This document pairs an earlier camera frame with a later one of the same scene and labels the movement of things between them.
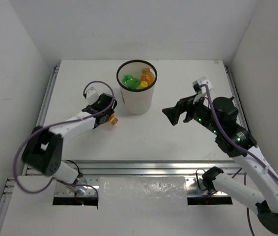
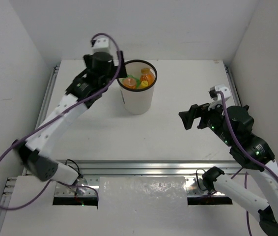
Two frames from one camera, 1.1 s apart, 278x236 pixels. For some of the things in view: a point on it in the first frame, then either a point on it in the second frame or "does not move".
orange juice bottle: x=113 y=120 to x=129 y=82
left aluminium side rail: x=41 y=117 does not move
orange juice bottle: x=148 y=75 does not move
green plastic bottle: x=130 y=81 does not move
